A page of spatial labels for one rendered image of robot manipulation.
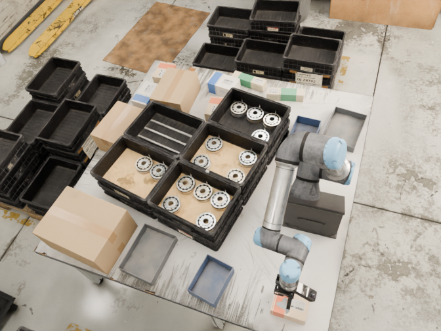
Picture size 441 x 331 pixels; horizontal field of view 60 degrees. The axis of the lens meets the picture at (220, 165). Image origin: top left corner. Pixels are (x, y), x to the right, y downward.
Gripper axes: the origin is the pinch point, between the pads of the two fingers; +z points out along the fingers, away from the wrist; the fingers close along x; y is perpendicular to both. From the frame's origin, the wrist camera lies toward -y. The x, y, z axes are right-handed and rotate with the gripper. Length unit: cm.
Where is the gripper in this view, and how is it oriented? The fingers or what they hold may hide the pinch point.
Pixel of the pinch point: (292, 297)
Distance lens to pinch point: 178.0
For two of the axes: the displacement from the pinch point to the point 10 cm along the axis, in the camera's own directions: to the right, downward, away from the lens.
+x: -3.4, 8.0, -4.9
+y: -9.3, -2.2, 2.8
